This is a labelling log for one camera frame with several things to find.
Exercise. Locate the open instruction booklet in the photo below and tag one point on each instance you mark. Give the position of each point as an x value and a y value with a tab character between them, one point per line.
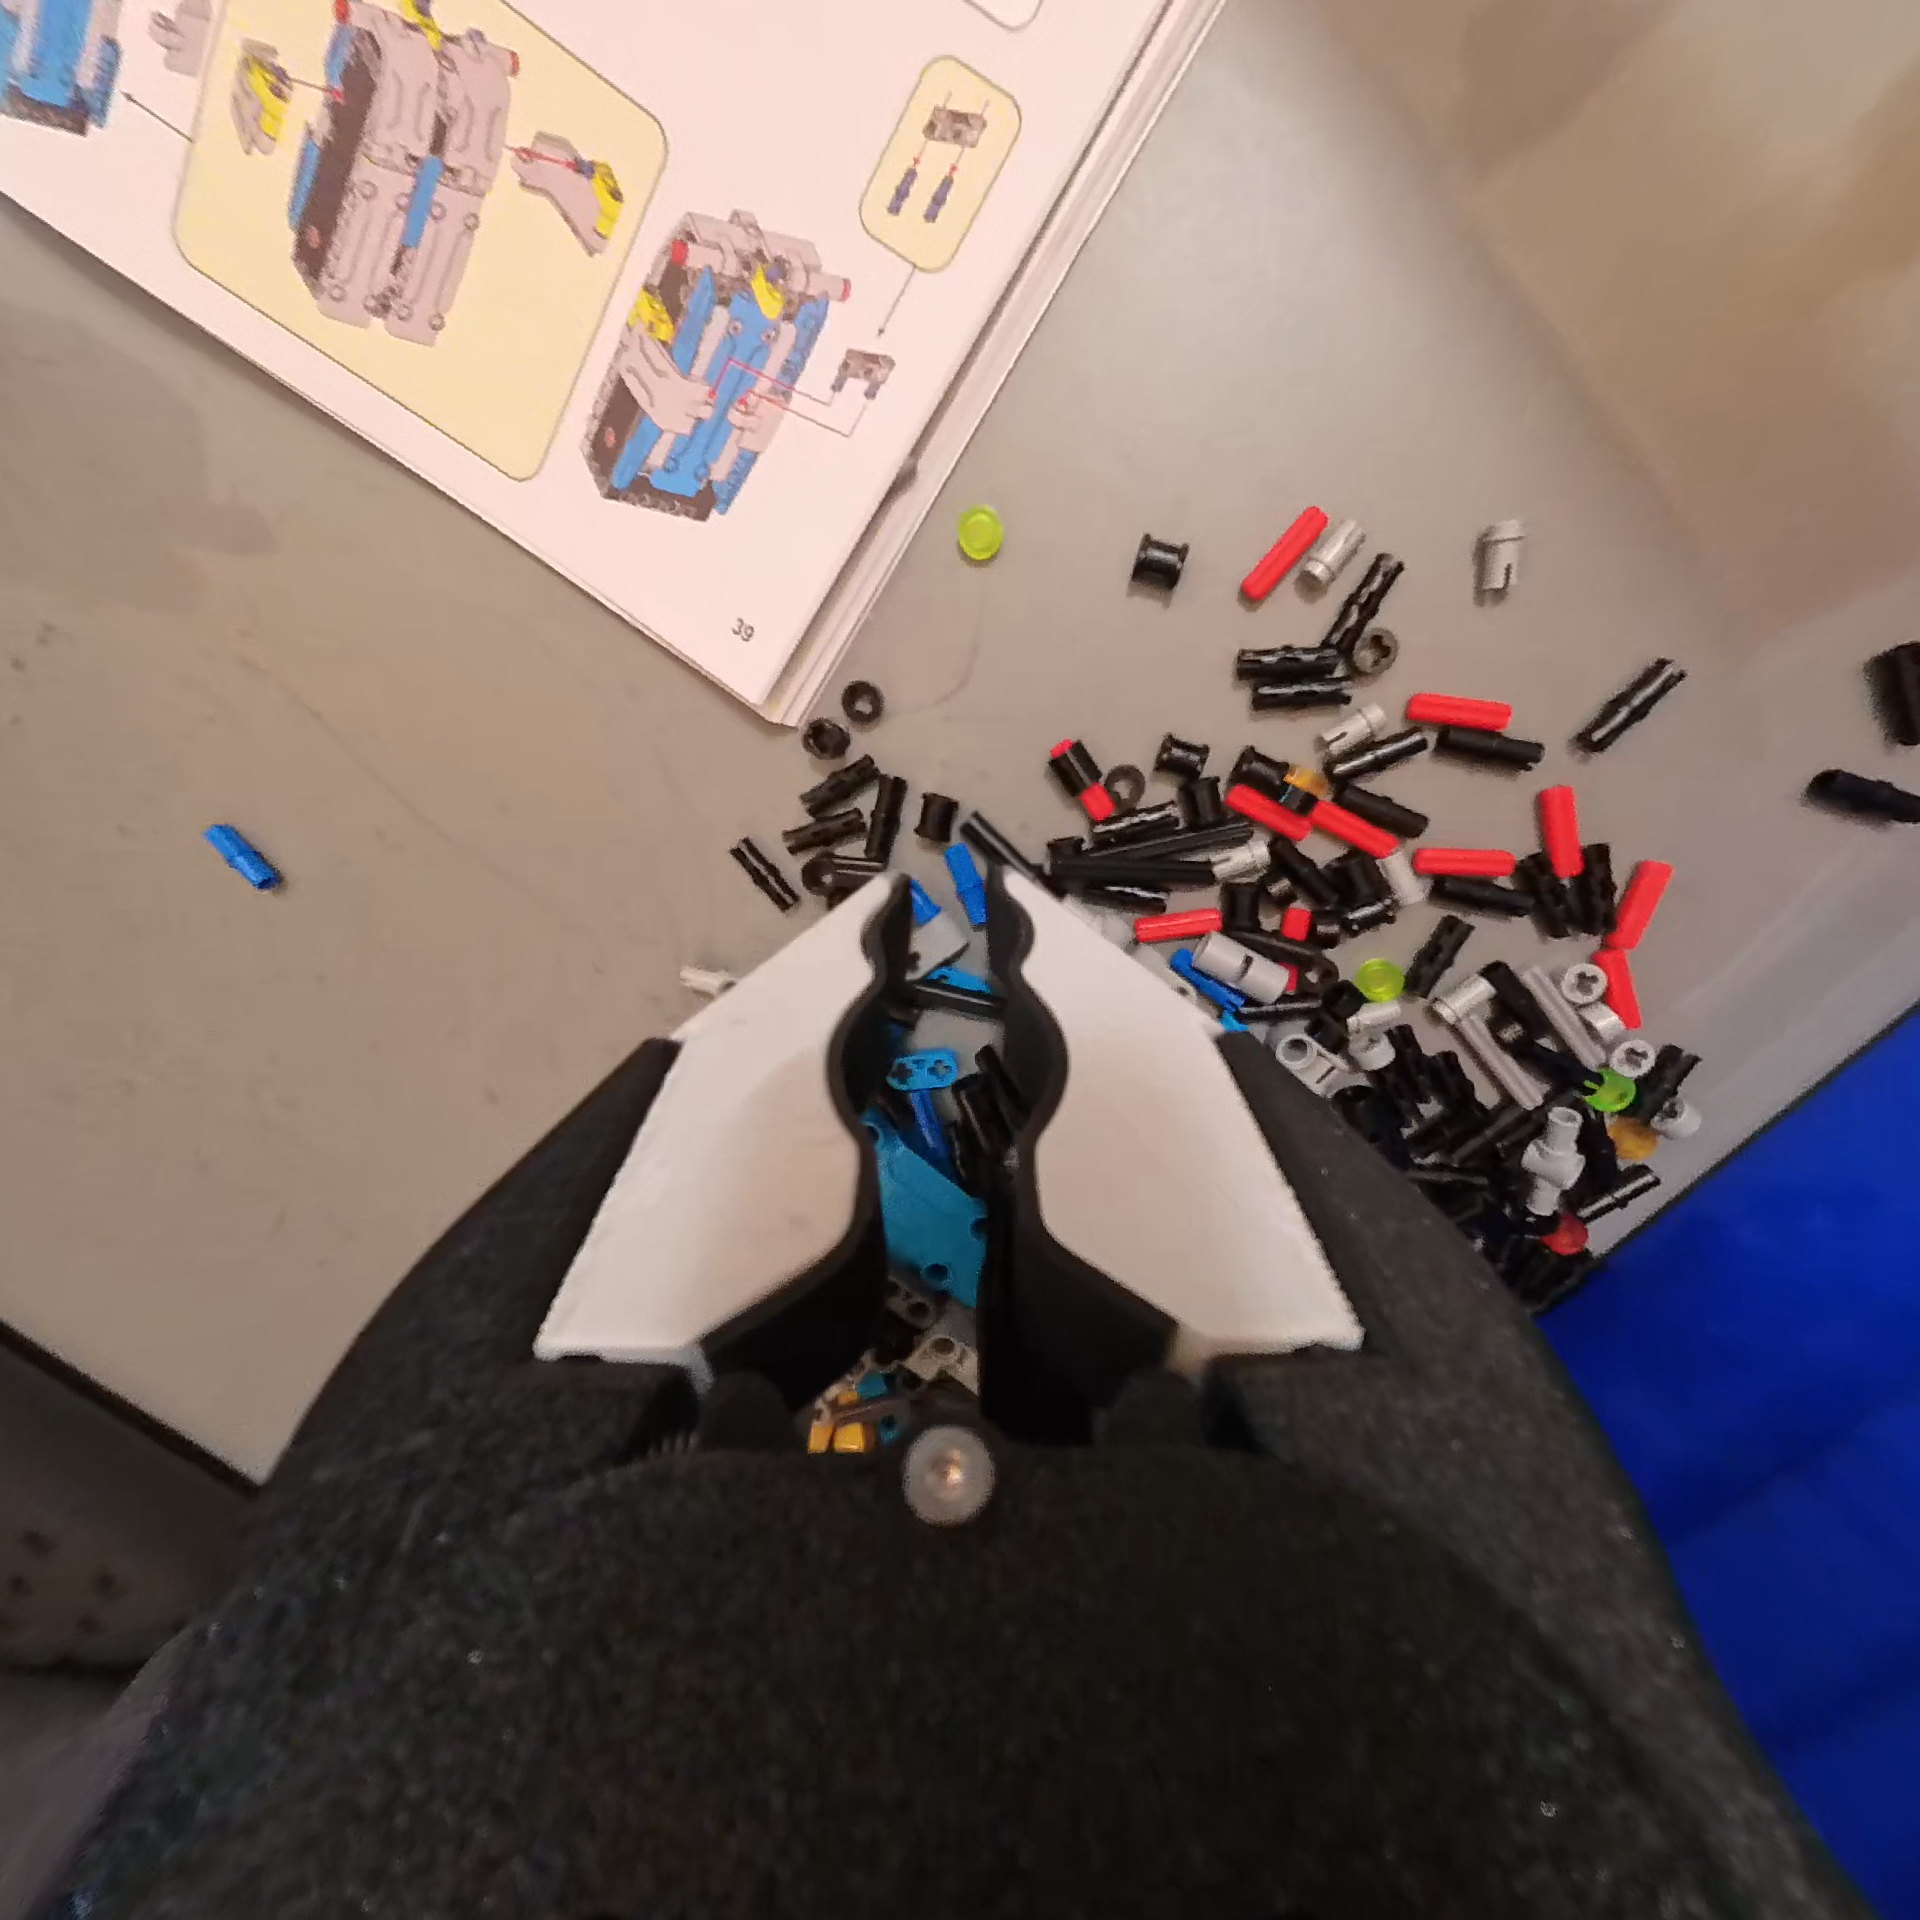
840	196

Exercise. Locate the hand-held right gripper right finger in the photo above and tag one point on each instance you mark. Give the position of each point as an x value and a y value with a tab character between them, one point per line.
1187	1186

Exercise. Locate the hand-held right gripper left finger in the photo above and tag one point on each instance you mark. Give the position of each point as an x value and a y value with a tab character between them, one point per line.
722	1186

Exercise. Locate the blue toy pin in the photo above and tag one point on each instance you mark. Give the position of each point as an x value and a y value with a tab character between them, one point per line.
967	885
240	857

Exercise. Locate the pile of toy brick pieces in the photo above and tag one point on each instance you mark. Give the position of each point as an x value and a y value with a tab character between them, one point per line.
1349	898

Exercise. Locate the blue plastic bin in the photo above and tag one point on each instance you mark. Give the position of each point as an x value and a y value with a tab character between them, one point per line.
1769	1425

